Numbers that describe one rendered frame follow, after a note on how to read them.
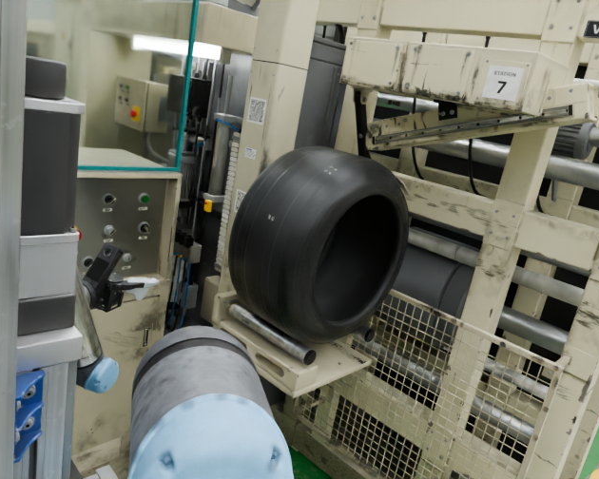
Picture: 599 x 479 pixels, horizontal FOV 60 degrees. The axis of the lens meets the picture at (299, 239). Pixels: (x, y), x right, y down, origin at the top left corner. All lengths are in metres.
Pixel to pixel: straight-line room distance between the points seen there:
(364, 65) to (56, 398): 1.30
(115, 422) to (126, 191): 0.82
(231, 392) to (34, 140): 0.36
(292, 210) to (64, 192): 0.73
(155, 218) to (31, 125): 1.18
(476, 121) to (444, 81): 0.17
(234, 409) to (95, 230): 1.34
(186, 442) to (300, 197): 0.97
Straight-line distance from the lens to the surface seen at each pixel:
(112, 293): 1.34
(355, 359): 1.71
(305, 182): 1.31
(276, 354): 1.51
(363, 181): 1.36
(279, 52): 1.58
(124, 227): 1.73
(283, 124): 1.61
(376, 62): 1.67
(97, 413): 1.95
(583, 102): 1.54
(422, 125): 1.71
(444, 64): 1.54
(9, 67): 0.53
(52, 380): 0.72
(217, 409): 0.39
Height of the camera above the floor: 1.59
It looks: 16 degrees down
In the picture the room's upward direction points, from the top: 11 degrees clockwise
